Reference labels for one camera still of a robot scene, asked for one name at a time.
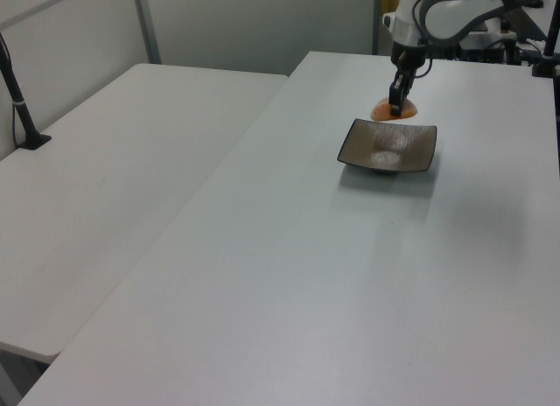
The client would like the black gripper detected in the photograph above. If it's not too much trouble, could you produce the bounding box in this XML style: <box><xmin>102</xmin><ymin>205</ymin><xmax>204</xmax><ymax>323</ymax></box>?
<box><xmin>388</xmin><ymin>40</ymin><xmax>429</xmax><ymax>118</ymax></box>

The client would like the sugared orange bread roll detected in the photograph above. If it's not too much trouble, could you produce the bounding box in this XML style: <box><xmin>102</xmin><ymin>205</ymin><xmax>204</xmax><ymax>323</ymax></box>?
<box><xmin>370</xmin><ymin>97</ymin><xmax>419</xmax><ymax>121</ymax></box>

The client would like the square brown ceramic plate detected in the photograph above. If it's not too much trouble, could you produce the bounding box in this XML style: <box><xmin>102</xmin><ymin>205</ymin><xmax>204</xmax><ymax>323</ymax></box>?
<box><xmin>336</xmin><ymin>118</ymin><xmax>438</xmax><ymax>176</ymax></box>

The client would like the cluttered electronic equipment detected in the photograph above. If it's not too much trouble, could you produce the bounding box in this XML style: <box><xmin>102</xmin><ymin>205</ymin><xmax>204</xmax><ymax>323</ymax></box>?
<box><xmin>458</xmin><ymin>10</ymin><xmax>548</xmax><ymax>67</ymax></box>

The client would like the black clamp stand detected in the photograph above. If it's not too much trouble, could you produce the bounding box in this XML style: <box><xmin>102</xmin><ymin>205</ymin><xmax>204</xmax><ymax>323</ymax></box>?
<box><xmin>530</xmin><ymin>10</ymin><xmax>560</xmax><ymax>79</ymax></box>

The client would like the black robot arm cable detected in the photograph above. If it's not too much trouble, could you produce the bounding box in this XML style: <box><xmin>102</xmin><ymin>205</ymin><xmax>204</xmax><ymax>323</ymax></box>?
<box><xmin>412</xmin><ymin>0</ymin><xmax>439</xmax><ymax>46</ymax></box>

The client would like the grey partition corner post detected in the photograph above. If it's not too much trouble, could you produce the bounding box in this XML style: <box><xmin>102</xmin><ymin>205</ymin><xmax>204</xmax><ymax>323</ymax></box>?
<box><xmin>130</xmin><ymin>0</ymin><xmax>162</xmax><ymax>67</ymax></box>

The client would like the black camera stand pole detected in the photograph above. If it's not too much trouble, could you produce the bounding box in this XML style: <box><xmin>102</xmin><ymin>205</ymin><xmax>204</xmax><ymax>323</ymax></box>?
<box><xmin>0</xmin><ymin>31</ymin><xmax>53</xmax><ymax>151</ymax></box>

